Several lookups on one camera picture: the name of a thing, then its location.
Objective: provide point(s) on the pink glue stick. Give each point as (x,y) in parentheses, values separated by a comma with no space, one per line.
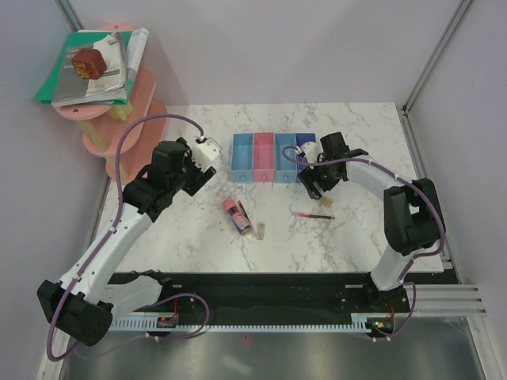
(231,208)

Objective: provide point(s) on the purple drawer box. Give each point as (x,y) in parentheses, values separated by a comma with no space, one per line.
(307,138)

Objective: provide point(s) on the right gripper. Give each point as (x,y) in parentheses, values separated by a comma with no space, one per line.
(308,176)

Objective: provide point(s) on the aluminium rail frame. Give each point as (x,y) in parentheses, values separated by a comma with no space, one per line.
(442,297)

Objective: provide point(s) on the light blue drawer box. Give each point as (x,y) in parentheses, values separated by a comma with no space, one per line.
(242,153)

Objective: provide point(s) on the white cable duct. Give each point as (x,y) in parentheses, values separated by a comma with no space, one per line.
(167,323)

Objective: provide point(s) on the red pen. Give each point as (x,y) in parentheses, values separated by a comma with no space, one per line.
(313,216)

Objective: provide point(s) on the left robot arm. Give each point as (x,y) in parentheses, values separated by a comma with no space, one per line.
(81,303)

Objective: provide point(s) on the grey manual booklet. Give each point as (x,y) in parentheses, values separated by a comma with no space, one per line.
(72,90)

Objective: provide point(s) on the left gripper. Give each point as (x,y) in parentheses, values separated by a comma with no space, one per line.
(200,176)

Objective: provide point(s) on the small clear ruler case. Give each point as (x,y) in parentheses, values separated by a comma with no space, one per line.
(260,231)

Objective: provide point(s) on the pink drawer box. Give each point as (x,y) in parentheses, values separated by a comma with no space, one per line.
(264,157)

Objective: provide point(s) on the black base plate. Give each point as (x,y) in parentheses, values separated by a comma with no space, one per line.
(277,298)

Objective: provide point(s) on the red brown cube box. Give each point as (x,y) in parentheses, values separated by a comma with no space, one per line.
(89,63)

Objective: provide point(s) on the pink tiered shelf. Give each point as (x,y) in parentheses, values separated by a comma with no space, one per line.
(105,127)

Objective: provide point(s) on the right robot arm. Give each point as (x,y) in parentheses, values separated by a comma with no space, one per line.
(412,219)

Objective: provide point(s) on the sky blue drawer box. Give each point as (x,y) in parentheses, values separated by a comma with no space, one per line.
(285,170)

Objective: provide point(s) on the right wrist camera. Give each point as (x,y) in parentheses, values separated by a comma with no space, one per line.
(308,152)

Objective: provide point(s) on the green folder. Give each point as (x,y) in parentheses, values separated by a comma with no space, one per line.
(75,39)

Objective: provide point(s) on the yellow eraser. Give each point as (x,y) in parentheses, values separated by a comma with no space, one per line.
(326,202)

